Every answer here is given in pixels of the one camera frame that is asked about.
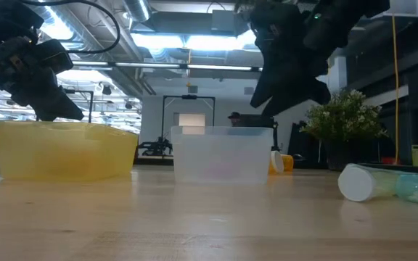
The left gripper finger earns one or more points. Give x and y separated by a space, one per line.
64 105
44 112

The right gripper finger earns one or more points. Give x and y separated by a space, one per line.
265 88
285 96

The black background robot arm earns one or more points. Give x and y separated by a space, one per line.
156 148

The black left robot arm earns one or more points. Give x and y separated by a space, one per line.
2 18

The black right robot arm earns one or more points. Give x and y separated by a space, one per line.
339 21

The yellow translucent plastic bin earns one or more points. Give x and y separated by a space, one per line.
67 156

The clear translucent plastic bin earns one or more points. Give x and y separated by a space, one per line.
223 152

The person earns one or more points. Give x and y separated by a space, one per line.
234 116

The potted plant with white flowers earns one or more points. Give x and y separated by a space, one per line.
343 119

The long ceiling light strip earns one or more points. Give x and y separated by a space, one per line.
165 65

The yellow-green container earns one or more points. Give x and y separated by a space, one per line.
417 155

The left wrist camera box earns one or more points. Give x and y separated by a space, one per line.
54 56

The black background rig frame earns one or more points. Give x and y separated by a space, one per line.
188 97

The black aluminium table frame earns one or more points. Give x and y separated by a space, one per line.
412 167

